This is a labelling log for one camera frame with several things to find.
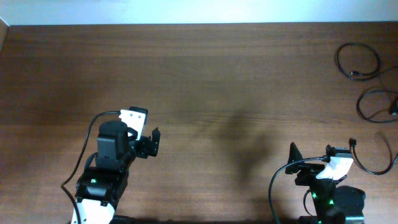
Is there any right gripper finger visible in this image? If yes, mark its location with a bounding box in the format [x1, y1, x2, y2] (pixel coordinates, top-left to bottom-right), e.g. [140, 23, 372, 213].
[285, 142, 303, 174]
[326, 145, 351, 156]

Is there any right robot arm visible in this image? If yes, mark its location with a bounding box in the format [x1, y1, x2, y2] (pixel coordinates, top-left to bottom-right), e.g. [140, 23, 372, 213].
[285, 143, 366, 224]

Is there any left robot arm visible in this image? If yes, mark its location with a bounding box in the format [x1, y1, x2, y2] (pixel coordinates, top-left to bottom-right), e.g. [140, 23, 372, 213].
[71, 121, 160, 224]

